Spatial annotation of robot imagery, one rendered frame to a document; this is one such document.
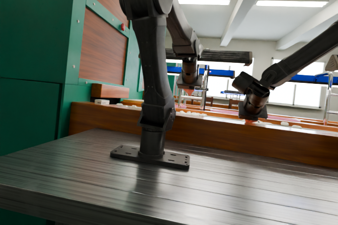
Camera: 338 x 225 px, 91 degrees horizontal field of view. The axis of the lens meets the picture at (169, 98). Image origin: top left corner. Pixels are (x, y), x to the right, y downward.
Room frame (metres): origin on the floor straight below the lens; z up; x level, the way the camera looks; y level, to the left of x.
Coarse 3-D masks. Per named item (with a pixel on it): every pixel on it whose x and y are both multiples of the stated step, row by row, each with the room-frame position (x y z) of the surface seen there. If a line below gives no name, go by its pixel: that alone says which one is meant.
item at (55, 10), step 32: (0, 0) 0.79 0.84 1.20; (32, 0) 0.74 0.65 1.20; (64, 0) 0.70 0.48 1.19; (96, 0) 0.82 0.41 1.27; (0, 32) 0.78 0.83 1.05; (32, 32) 0.74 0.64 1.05; (64, 32) 0.70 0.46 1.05; (96, 32) 0.86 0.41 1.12; (128, 32) 1.15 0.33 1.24; (0, 64) 0.78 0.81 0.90; (32, 64) 0.73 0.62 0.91; (64, 64) 0.69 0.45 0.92; (96, 64) 0.88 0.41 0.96; (128, 64) 1.20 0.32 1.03
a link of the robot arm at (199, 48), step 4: (196, 40) 0.55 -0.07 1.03; (172, 44) 0.58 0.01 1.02; (196, 44) 0.55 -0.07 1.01; (200, 44) 0.66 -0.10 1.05; (196, 48) 0.55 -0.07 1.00; (200, 48) 0.65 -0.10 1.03; (196, 52) 0.56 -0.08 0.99; (200, 52) 0.64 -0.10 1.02; (176, 56) 0.60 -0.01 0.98; (180, 56) 0.60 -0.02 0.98; (184, 56) 0.59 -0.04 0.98; (188, 56) 0.58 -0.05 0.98; (192, 56) 0.58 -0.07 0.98; (196, 56) 0.57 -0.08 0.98; (200, 56) 0.64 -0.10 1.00
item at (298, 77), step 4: (296, 76) 1.29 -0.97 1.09; (300, 76) 1.29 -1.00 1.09; (304, 76) 1.28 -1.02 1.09; (308, 76) 1.28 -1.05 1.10; (312, 76) 1.27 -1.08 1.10; (320, 76) 1.26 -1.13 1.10; (324, 76) 1.26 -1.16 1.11; (292, 80) 1.28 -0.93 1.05; (296, 80) 1.27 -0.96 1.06; (300, 80) 1.27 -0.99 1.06; (304, 80) 1.26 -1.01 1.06; (308, 80) 1.26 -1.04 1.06; (312, 80) 1.25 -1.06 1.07; (316, 80) 1.25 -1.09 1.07; (320, 80) 1.24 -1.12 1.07; (324, 80) 1.24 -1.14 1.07; (336, 80) 1.22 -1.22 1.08; (320, 84) 1.24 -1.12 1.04; (324, 84) 1.23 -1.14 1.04; (332, 84) 1.22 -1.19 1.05; (336, 84) 1.21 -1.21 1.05
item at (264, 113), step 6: (240, 102) 0.67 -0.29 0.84; (240, 108) 0.65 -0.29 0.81; (246, 108) 0.63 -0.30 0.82; (252, 108) 0.61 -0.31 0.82; (258, 108) 0.60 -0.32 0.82; (264, 108) 0.64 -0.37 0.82; (240, 114) 0.64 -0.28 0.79; (246, 114) 0.63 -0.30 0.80; (252, 114) 0.63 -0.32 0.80; (258, 114) 0.63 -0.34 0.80; (264, 114) 0.63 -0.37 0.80
